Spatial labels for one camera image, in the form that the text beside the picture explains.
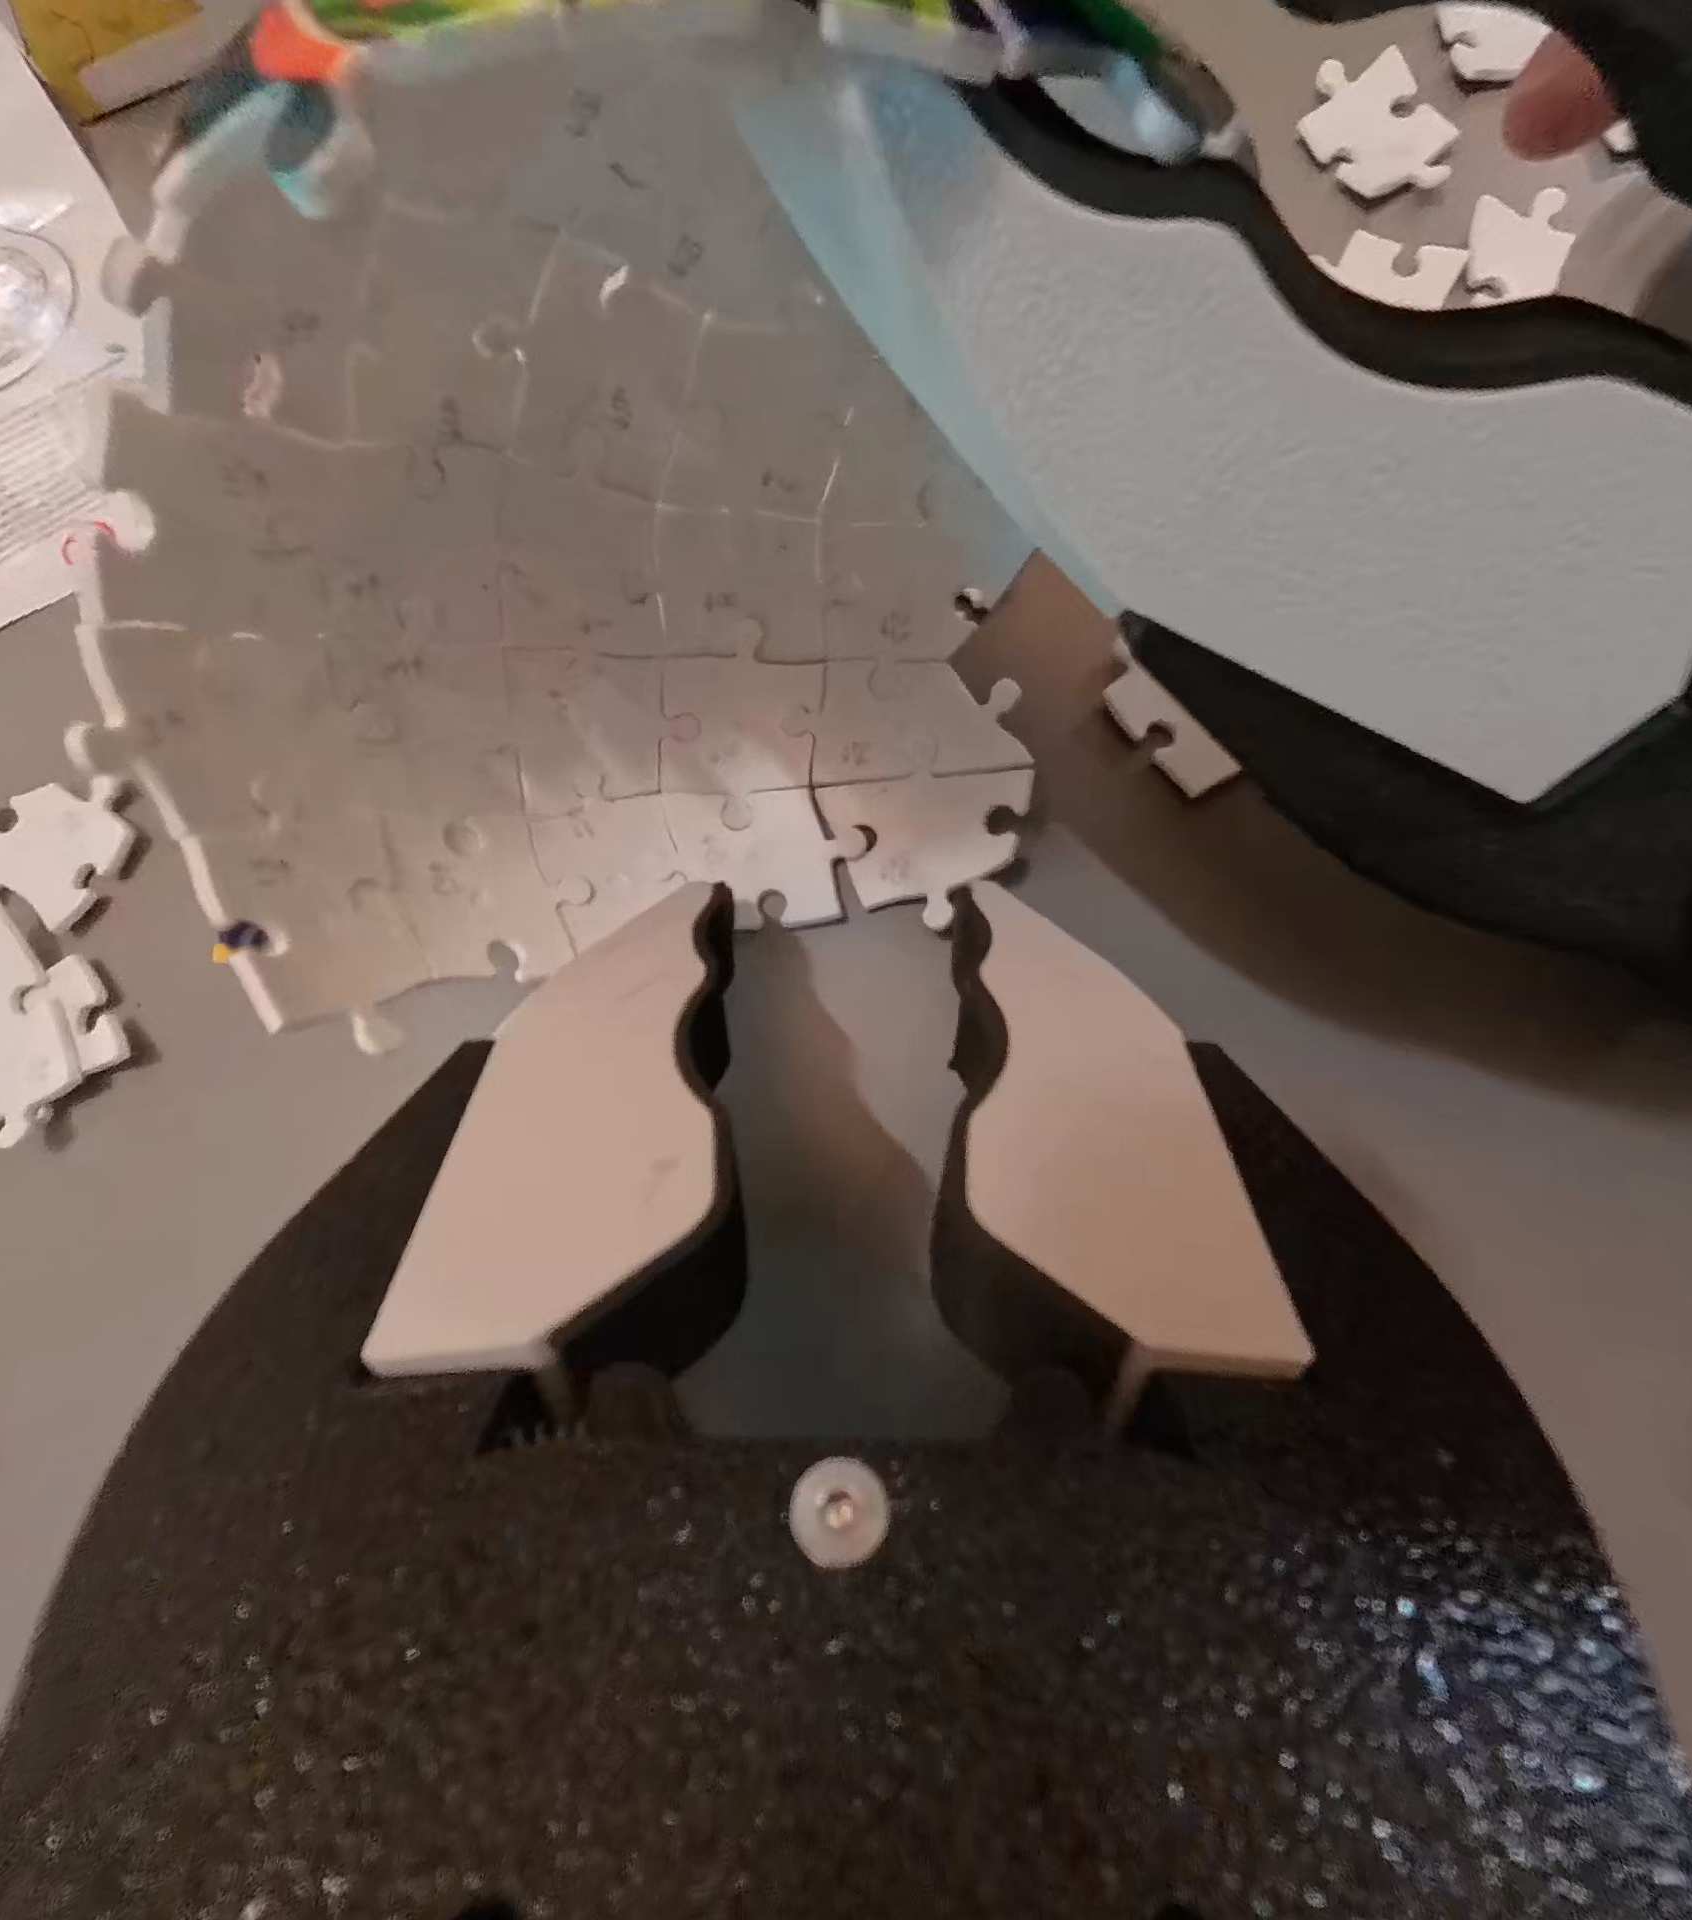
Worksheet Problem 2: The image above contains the blue puzzle box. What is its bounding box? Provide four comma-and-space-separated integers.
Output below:
4, 0, 208, 124

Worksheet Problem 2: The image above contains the person's right hand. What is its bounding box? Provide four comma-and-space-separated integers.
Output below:
1507, 32, 1627, 164

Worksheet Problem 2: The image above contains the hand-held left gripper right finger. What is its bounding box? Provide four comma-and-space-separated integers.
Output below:
929, 882, 1318, 1443

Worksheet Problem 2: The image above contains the partly built puzzle ball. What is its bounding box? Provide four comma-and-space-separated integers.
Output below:
64, 0, 1246, 1057

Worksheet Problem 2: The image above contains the white puzzle piece cluster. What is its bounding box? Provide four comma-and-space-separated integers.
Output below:
0, 778, 136, 935
0, 897, 136, 1153

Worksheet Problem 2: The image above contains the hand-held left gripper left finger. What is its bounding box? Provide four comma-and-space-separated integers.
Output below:
362, 882, 749, 1418

